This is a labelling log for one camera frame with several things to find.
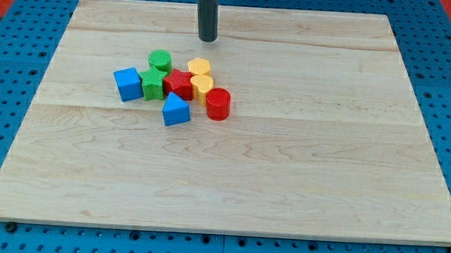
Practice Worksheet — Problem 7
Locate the red star block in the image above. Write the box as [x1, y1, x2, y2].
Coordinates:
[162, 68, 193, 101]

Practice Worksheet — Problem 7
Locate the green star block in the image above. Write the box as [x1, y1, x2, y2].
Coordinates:
[139, 67, 168, 101]

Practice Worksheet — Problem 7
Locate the green circle block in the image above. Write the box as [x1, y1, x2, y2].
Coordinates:
[148, 49, 173, 74]

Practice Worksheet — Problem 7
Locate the red cylinder block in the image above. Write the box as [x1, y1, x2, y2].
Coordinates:
[206, 88, 231, 121]

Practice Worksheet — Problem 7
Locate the yellow heart block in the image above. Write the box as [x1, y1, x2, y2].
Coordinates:
[190, 74, 214, 107]

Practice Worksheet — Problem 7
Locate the blue triangle block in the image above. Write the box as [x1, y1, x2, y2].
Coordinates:
[162, 92, 191, 126]

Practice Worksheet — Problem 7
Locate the yellow hexagon block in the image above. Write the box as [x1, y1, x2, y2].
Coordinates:
[187, 57, 211, 76]

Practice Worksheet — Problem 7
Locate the light wooden board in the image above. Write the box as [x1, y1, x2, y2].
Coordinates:
[0, 0, 451, 246]

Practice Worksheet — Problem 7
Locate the blue cube block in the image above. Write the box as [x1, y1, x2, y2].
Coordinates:
[114, 67, 143, 102]

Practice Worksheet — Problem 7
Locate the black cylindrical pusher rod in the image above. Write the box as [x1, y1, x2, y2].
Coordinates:
[197, 0, 218, 42]

